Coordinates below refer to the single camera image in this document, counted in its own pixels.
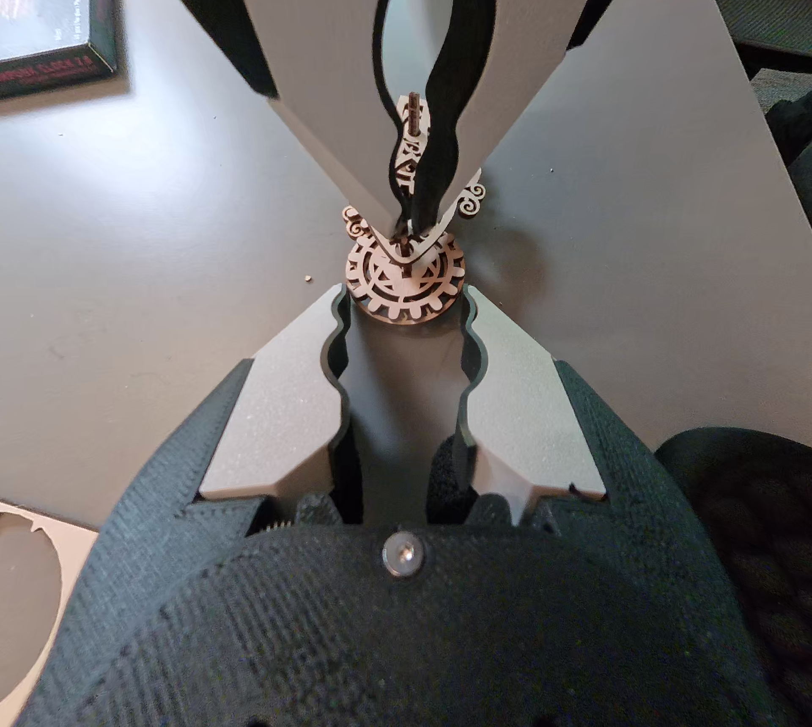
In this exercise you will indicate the grey desk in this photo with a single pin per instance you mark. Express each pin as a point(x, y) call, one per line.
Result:
point(158, 200)

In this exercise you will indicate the wooden gear clock assembly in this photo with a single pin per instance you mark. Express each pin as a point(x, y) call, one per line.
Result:
point(406, 302)

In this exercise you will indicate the large punched wooden part sheet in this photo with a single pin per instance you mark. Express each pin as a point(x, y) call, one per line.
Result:
point(71, 549)

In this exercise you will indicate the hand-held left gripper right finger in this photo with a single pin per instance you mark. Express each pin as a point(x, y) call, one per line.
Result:
point(533, 422)

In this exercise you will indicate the black puzzle box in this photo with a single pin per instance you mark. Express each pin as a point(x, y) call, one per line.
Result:
point(51, 10)

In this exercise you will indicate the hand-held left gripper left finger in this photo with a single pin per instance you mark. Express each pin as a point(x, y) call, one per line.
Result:
point(279, 409)

